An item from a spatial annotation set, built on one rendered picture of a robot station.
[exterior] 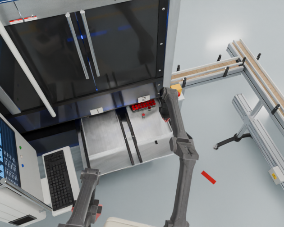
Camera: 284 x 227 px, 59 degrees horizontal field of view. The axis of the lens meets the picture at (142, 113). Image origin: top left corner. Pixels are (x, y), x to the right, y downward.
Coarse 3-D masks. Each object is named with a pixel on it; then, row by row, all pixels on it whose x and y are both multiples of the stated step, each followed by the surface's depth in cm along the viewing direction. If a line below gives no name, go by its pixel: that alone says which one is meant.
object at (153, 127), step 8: (160, 104) 189; (128, 112) 190; (144, 112) 189; (152, 112) 189; (136, 120) 186; (144, 120) 186; (152, 120) 185; (160, 120) 185; (136, 128) 182; (144, 128) 182; (152, 128) 182; (160, 128) 182; (168, 128) 182; (136, 136) 179; (144, 136) 179; (152, 136) 178; (160, 136) 177
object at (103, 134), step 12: (84, 120) 187; (96, 120) 186; (108, 120) 186; (84, 132) 181; (96, 132) 181; (108, 132) 181; (120, 132) 181; (96, 144) 176; (108, 144) 176; (120, 144) 176
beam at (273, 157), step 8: (240, 96) 236; (240, 104) 231; (248, 104) 231; (240, 112) 235; (248, 112) 226; (248, 120) 225; (256, 120) 222; (248, 128) 228; (256, 128) 218; (264, 128) 218; (256, 136) 221; (264, 136) 213; (264, 144) 211; (272, 144) 211; (264, 152) 214; (272, 152) 207; (272, 160) 206; (280, 160) 202; (280, 168) 199; (280, 184) 204
